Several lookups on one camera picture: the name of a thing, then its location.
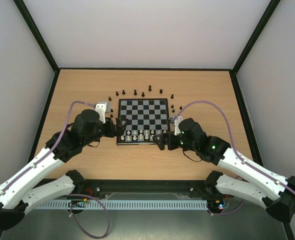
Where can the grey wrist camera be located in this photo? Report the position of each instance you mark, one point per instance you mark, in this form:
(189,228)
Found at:
(176,121)
(102,108)

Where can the black front frame rail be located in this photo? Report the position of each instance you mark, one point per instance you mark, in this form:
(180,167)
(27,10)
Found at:
(182,186)

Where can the black frame post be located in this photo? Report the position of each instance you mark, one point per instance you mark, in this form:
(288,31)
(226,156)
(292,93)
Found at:
(264,19)
(25,13)

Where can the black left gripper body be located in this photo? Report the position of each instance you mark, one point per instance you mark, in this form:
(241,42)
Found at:
(111,132)

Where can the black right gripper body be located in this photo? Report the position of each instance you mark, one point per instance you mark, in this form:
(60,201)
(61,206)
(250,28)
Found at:
(166,140)

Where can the white slotted cable duct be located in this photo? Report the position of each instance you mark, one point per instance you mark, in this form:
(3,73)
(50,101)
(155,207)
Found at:
(61,204)

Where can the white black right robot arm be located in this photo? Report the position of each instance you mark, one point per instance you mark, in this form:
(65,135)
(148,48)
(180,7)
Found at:
(214,150)

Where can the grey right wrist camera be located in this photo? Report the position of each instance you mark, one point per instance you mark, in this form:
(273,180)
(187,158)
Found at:
(176,121)

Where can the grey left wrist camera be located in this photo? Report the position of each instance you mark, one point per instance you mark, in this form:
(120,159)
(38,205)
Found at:
(102,108)

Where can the black rear right frame post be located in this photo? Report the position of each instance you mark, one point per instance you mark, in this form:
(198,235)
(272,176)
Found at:
(264,19)

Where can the black rear left frame post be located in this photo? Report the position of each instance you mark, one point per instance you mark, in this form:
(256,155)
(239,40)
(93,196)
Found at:
(25,13)

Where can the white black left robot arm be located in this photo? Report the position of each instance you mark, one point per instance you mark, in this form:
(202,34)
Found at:
(20,194)

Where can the black white chessboard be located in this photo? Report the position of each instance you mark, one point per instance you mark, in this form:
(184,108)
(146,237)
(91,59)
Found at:
(143,114)

